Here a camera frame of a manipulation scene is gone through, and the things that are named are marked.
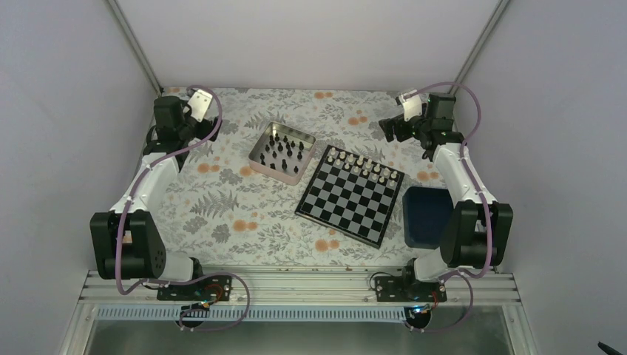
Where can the blue plastic box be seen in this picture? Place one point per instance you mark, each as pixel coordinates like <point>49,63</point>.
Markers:
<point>426,212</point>

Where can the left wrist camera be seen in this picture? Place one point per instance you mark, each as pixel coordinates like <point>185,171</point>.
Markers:
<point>199,103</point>

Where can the right aluminium frame post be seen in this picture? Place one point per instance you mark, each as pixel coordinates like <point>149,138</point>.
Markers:
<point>488,29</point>

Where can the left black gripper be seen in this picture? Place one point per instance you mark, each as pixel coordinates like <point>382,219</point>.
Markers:
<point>208,125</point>

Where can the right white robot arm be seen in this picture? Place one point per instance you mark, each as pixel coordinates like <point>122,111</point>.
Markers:
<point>475,236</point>

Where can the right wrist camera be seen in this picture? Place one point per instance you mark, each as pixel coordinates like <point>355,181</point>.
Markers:
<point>412,105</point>

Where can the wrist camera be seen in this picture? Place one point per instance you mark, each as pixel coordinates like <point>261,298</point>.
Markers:
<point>199,103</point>
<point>412,105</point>

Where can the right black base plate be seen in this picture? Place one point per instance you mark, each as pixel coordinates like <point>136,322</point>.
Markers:
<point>397,289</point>

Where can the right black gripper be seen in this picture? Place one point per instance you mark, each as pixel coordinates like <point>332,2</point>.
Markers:
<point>389,129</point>

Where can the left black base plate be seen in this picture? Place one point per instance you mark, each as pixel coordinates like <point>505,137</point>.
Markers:
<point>212,289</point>

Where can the aluminium front rail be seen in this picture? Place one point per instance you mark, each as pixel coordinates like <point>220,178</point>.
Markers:
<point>299,287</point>

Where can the aluminium frame post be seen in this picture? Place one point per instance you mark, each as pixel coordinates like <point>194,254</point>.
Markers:
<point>488,29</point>
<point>132,40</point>

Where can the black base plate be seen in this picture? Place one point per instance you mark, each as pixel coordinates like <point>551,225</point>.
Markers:
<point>397,289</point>
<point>212,289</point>

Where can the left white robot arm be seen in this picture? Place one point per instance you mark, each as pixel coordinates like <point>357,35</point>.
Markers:
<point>126,241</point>

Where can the black white chessboard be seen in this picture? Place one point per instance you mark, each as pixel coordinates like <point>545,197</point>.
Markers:
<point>351,194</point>

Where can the floral table mat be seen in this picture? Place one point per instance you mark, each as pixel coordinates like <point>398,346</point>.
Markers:
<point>222,212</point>

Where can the left aluminium frame post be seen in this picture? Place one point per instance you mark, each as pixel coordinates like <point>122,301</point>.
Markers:
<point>132,40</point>

